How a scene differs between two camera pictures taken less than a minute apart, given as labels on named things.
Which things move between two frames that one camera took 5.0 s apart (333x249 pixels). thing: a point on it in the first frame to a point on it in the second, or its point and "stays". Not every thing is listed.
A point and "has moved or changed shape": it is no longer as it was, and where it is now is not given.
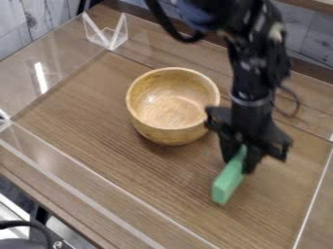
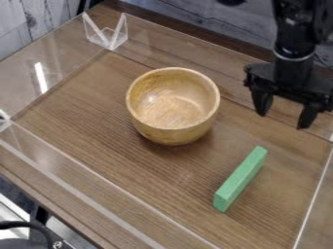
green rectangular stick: [229, 178] has moved or changed shape
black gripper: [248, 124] to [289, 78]
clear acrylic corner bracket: [109, 38] stays
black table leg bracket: [39, 239] stays
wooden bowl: [166, 100] stays
